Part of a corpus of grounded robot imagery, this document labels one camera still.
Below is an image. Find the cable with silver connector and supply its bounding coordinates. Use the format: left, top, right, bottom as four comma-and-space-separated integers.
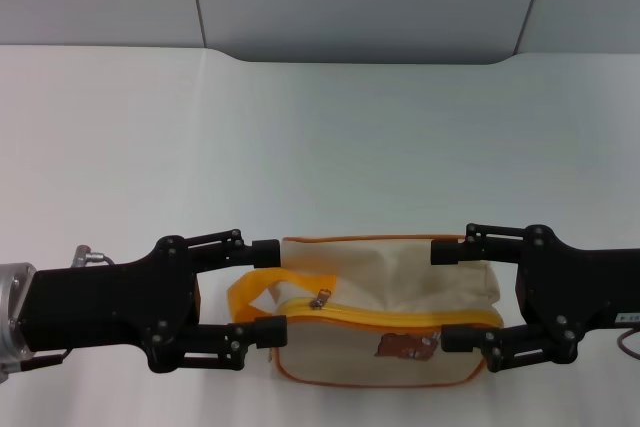
71, 243, 117, 269

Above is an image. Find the brown cable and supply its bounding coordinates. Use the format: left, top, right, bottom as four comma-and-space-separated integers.
616, 328, 640, 364

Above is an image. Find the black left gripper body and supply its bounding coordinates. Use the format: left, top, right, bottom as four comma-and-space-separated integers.
18, 234, 202, 375

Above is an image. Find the metal zipper pull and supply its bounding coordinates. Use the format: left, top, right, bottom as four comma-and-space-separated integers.
309, 287, 334, 311

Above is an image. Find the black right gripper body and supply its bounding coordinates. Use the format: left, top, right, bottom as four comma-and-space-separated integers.
514, 224, 640, 366

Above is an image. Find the thin dark cable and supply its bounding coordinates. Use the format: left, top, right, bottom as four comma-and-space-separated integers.
19, 349, 70, 374

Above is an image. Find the beige food bag orange trim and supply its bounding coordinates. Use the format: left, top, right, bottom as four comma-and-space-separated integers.
227, 233, 504, 389

